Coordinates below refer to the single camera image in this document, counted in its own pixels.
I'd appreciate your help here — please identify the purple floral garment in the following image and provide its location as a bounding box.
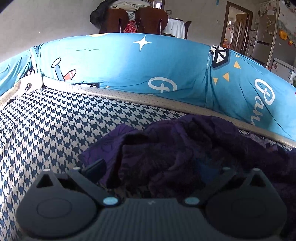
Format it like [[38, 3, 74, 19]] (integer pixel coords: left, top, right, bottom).
[[79, 115, 295, 240]]

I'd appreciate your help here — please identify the houndstooth seat cushion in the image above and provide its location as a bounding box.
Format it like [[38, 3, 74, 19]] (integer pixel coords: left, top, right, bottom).
[[1, 88, 183, 240]]

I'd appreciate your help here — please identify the blue cartoon print sofa cover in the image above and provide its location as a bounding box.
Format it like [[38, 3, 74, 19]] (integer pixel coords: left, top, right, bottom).
[[1, 33, 295, 140]]

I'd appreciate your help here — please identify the red patterned cloth on chair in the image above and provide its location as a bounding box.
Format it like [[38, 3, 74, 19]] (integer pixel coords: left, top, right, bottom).
[[123, 21, 137, 33]]

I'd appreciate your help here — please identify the white chest freezer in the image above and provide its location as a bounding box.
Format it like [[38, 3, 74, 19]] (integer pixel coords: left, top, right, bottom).
[[271, 58, 295, 84]]

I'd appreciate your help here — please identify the dark jacket on chair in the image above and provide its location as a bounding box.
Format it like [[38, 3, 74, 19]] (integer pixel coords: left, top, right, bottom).
[[89, 0, 152, 30]]

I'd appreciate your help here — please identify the brown wooden chair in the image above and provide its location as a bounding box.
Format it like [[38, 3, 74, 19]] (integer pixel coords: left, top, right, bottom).
[[135, 7, 169, 35], [99, 9, 129, 34]]

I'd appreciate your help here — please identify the white cloth dining table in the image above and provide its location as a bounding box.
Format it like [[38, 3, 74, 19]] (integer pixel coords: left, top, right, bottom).
[[162, 19, 186, 39]]

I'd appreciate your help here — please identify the silver refrigerator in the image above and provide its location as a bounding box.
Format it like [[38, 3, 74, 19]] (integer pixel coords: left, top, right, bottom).
[[251, 1, 295, 68]]

